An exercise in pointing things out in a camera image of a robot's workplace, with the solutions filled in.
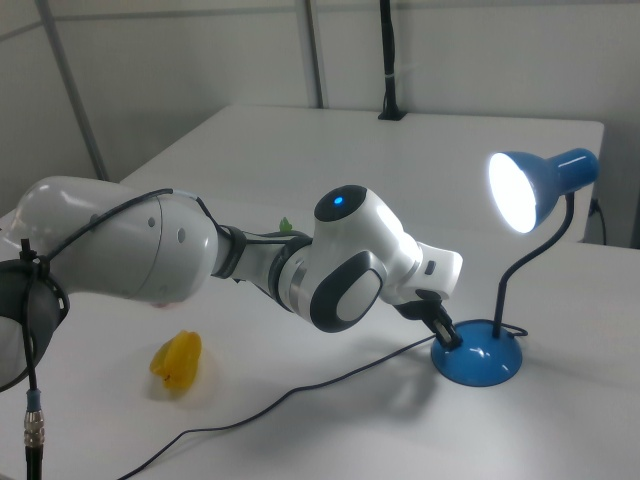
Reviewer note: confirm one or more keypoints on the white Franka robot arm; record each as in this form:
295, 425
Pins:
345, 260

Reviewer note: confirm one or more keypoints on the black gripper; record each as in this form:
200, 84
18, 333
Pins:
417, 305

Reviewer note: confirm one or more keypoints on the yellow toy starfruit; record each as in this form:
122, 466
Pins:
176, 361

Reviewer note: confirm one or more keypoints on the blue gooseneck desk lamp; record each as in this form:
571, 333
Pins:
480, 357

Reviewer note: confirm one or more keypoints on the orange toy carrot green leaves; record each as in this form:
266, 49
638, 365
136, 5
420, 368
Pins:
286, 225

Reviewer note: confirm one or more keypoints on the black clamped pole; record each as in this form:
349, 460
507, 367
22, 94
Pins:
389, 60

